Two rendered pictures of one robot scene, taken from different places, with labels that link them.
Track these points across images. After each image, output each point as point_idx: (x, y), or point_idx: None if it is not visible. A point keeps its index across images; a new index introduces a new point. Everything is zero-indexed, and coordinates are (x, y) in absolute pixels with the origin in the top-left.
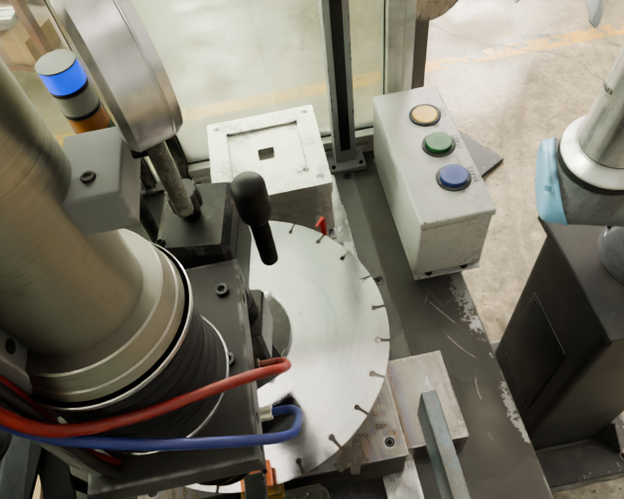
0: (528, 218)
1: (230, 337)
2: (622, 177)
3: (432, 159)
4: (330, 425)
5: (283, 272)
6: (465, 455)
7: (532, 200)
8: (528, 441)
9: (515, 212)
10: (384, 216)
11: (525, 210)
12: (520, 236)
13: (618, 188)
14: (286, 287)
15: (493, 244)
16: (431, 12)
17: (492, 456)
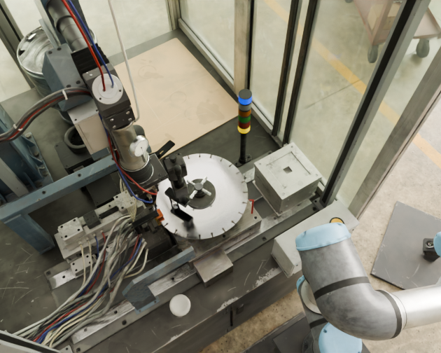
0: (423, 346)
1: (150, 180)
2: (306, 298)
3: None
4: (179, 228)
5: (226, 196)
6: (204, 289)
7: (440, 347)
8: (217, 311)
9: (423, 337)
10: None
11: (429, 343)
12: (406, 343)
13: (302, 299)
14: (221, 199)
15: None
16: None
17: (207, 299)
